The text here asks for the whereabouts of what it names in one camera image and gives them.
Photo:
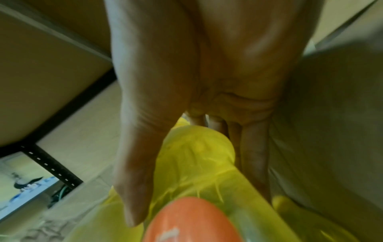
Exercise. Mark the person's right hand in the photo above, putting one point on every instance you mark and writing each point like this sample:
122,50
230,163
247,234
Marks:
227,59

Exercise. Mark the yellow plastic packet orange print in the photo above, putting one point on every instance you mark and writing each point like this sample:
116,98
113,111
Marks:
197,165

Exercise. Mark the large grey sack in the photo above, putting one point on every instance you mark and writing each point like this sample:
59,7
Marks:
332,130

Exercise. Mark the beige shelf board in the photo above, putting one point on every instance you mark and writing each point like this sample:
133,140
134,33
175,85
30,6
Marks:
45,78

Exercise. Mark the black metal shelf frame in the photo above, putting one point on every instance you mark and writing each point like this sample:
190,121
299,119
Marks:
51,165

